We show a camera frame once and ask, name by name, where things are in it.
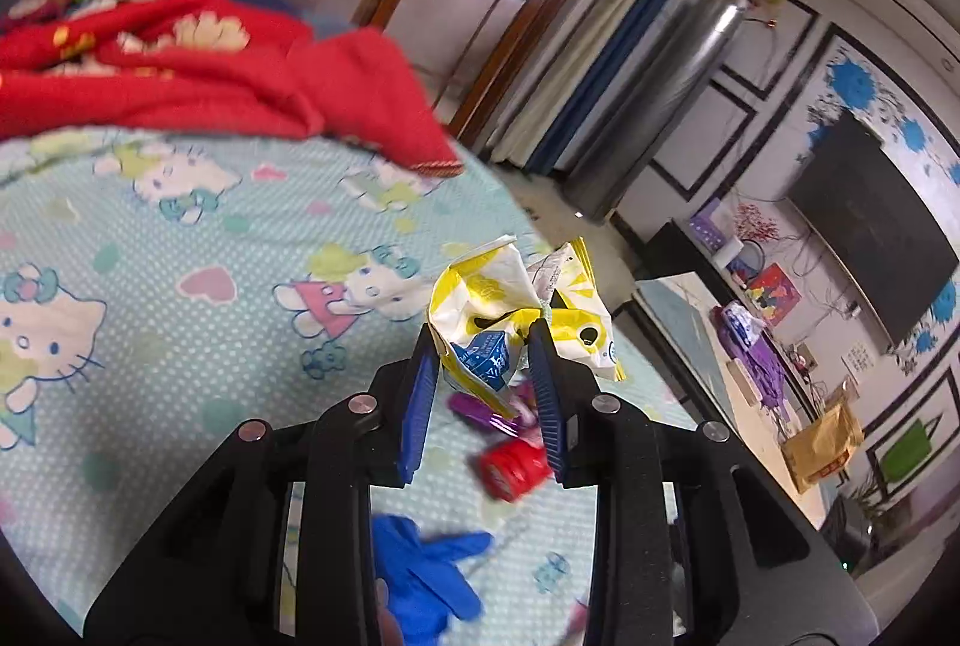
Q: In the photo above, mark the blue rubber glove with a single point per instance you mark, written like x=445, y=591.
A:
x=424, y=584

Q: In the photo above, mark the red floral blanket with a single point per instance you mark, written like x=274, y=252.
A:
x=221, y=67

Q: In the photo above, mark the purple cloth bag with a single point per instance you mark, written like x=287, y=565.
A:
x=759, y=362

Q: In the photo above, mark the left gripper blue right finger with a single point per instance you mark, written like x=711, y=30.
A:
x=563, y=391

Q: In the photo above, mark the white blue coffee table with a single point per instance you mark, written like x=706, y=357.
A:
x=670, y=320

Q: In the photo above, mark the purple box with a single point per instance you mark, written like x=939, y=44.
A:
x=709, y=225

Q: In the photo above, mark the green tote bag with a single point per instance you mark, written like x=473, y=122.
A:
x=912, y=447

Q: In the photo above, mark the purple candy wrapper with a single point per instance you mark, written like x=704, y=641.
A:
x=476, y=412

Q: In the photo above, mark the Hello Kitty bed sheet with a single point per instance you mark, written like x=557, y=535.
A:
x=158, y=291

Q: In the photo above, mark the round blue ornament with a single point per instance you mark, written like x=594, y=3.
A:
x=749, y=263

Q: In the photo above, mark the white vase red flowers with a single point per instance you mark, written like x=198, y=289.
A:
x=749, y=221

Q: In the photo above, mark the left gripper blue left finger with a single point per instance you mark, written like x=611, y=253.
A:
x=405, y=393

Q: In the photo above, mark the colourful picture frame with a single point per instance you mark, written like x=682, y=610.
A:
x=773, y=294

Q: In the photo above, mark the yellow white snack bag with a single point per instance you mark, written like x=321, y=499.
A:
x=483, y=306

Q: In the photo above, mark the black wall television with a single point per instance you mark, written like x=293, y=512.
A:
x=865, y=210

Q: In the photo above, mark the red cylindrical candy can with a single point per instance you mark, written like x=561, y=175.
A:
x=510, y=470

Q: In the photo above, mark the brown paper bag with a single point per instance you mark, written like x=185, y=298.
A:
x=823, y=448

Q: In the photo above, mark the blue white tissue pack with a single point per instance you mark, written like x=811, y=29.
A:
x=743, y=323

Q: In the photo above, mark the silver standing air conditioner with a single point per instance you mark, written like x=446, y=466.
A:
x=652, y=106

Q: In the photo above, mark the black TV cabinet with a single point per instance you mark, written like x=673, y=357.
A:
x=671, y=251

